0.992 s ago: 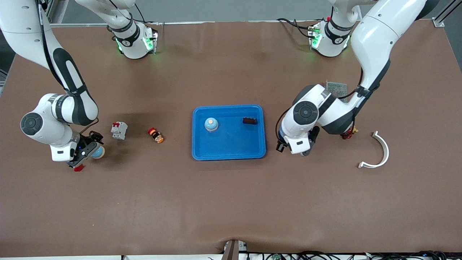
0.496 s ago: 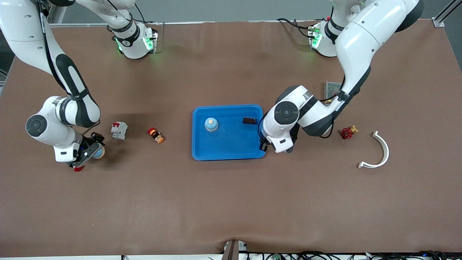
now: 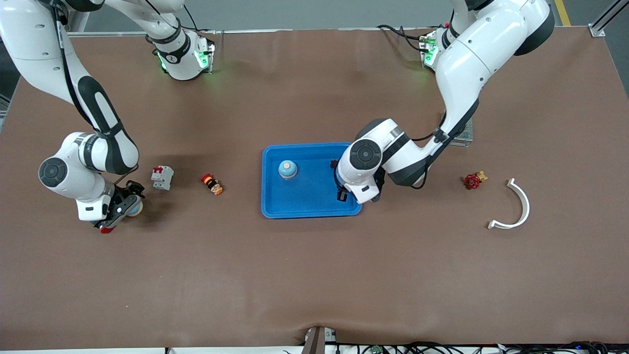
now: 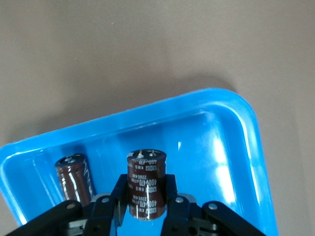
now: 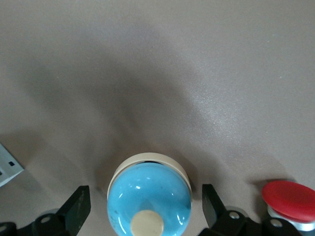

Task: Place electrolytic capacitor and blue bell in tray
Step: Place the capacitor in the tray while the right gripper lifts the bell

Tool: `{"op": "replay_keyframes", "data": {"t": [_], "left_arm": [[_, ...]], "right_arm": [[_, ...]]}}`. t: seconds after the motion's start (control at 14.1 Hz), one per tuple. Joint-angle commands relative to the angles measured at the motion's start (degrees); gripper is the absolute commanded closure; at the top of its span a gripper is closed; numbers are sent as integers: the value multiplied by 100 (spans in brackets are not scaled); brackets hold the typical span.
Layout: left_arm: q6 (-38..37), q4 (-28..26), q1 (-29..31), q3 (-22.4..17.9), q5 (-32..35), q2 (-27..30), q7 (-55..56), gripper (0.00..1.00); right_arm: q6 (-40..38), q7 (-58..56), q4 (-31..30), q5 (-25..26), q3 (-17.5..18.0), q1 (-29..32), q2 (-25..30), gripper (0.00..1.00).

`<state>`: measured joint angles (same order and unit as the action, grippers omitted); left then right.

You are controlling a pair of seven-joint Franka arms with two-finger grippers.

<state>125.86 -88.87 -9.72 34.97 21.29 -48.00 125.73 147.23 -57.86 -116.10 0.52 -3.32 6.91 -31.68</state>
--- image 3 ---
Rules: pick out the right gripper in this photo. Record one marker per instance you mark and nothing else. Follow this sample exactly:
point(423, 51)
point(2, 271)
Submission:
point(124, 195)

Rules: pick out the red mushroom push button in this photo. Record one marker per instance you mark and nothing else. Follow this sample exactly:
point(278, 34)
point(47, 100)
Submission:
point(106, 230)

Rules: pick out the red orange emergency stop switch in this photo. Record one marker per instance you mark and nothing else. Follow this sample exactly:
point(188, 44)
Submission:
point(212, 184)

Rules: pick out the white curved plastic clamp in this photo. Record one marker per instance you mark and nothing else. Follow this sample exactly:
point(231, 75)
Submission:
point(527, 204)

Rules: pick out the brass valve red handwheel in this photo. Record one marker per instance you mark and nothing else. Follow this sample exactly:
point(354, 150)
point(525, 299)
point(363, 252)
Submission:
point(472, 182)

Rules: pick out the blue service bell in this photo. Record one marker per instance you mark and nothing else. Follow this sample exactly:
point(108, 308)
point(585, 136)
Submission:
point(287, 169)
point(136, 209)

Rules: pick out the metal mesh power supply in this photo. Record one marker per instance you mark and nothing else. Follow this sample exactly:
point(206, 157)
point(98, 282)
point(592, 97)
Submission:
point(467, 135)

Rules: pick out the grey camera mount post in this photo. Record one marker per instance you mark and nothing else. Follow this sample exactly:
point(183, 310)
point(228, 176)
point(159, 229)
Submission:
point(317, 341)

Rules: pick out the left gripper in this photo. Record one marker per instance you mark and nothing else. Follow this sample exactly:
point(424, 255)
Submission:
point(340, 192)

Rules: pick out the aluminium frame profile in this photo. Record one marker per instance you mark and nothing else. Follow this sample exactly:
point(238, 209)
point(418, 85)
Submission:
point(597, 30)

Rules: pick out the white circuit breaker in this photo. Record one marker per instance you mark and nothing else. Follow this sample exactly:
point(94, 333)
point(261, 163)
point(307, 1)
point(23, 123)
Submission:
point(162, 178)

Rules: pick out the blue plastic tray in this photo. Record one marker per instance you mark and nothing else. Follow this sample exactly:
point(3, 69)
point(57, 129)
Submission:
point(304, 196)

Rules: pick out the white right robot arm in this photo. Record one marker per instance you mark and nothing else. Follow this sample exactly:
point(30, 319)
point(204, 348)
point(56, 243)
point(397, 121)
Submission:
point(29, 39)

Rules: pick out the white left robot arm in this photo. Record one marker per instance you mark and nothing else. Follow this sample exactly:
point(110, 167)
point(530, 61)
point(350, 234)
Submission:
point(471, 54)

